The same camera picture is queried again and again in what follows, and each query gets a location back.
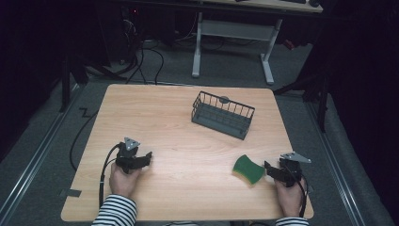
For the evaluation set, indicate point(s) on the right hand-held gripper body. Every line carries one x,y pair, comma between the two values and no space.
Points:
291,171

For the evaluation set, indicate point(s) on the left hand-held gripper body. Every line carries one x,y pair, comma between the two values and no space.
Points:
126,155

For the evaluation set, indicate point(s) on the green sponge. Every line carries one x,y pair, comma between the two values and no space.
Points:
248,169

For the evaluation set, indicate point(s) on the person's left hand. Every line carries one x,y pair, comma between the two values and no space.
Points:
123,182

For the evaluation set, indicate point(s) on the grey tape strip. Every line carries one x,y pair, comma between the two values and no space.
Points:
74,192

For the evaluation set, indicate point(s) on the black metal stand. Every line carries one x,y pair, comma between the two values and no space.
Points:
316,91
65,84

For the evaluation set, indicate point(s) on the black computer tower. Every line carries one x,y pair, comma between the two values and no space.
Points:
120,34

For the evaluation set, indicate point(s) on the white-framed desk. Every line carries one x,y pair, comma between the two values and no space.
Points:
233,30

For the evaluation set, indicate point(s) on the metal floor rail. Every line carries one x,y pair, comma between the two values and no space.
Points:
334,163
29,166

